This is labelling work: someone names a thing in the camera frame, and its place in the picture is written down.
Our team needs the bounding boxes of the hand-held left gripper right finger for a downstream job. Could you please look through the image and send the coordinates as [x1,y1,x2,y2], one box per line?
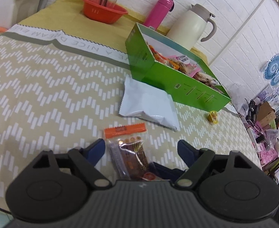
[174,140,251,188]

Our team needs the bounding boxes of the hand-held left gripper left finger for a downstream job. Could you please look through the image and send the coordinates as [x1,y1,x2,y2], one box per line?
[32,138,113,188]

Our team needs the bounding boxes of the clear packet of brown snacks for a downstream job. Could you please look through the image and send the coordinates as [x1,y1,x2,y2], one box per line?
[103,123,158,182]

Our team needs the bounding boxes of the green cardboard box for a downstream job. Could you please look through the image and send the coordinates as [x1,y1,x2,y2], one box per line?
[125,22,232,112]

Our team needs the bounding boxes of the pile of mixed snacks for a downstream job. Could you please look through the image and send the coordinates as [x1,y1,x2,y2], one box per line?
[145,40,225,93]

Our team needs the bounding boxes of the white snack packet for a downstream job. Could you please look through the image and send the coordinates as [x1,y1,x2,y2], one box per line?
[118,78,181,131]

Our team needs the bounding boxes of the clear plastic bag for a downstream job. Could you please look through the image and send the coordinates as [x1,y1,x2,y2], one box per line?
[230,83,252,110]

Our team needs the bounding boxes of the beige chevron tablecloth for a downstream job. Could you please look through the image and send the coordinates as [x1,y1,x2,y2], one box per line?
[0,0,261,211]

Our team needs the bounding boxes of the brown cardboard box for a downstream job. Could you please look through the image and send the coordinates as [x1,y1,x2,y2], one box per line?
[258,102,277,127]

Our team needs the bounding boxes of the cream thermal carafe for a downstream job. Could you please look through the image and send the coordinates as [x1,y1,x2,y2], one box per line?
[167,3,216,50]

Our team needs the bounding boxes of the red plastic basket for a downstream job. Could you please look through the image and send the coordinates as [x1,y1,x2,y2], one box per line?
[81,0,128,25]

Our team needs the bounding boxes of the pink thermos bottle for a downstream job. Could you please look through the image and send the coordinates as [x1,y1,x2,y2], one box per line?
[143,0,175,30]

